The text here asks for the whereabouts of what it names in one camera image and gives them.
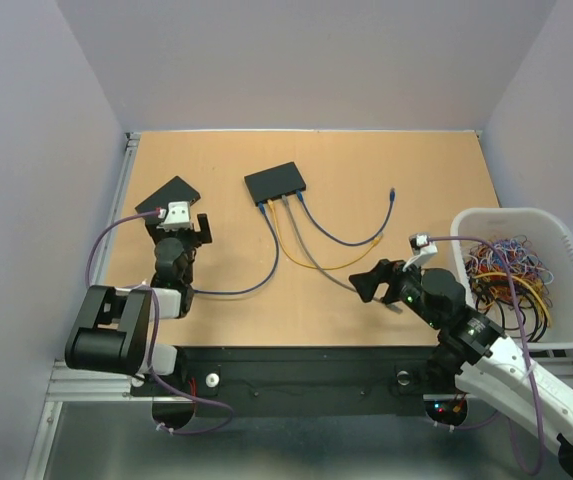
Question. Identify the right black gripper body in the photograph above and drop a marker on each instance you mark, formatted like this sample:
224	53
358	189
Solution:
409	285

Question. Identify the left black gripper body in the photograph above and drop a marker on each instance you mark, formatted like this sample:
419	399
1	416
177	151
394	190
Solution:
187	240

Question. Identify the black network switch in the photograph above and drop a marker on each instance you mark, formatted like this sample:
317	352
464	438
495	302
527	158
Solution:
272	183
174	190

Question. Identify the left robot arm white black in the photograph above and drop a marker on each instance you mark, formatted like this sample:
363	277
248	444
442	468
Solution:
110	333

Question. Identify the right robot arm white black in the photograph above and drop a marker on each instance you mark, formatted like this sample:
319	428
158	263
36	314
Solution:
476	354

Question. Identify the white plastic bin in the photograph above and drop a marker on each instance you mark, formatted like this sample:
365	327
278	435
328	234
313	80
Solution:
548	237

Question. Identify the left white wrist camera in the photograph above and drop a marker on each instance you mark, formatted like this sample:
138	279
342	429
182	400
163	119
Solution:
178	217

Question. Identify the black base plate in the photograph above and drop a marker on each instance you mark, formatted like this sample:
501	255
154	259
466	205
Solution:
223	383

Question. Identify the aluminium frame rail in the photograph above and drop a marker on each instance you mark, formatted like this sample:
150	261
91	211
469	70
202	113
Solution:
101	248

